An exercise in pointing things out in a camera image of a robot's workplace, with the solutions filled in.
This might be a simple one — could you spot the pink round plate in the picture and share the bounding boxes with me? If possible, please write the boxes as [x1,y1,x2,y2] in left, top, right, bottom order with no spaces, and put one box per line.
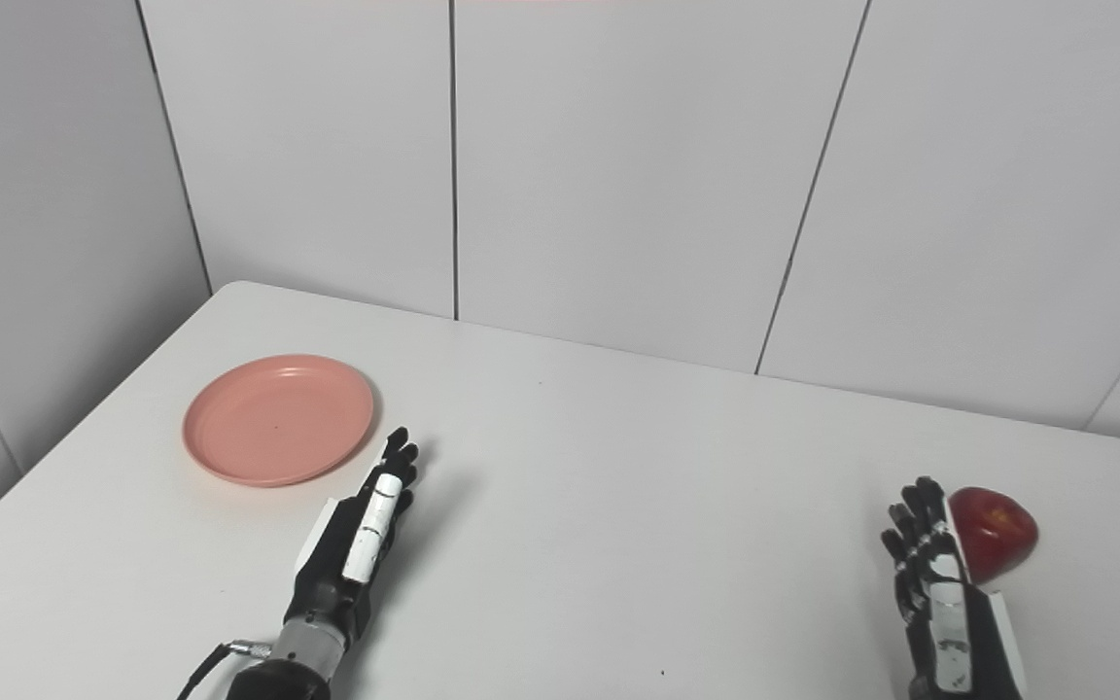
[182,354,375,488]

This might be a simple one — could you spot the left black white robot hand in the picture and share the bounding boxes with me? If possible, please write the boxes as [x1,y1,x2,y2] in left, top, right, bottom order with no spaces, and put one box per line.
[283,427,421,648]

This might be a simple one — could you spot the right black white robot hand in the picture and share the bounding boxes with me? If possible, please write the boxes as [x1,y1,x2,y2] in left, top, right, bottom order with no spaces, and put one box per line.
[879,475,1028,700]

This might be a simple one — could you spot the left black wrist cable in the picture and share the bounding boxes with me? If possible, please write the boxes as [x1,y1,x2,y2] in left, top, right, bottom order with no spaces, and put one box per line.
[176,639,275,700]

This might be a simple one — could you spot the red apple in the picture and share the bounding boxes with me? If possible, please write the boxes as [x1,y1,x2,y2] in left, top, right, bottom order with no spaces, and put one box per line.
[947,487,1040,585]

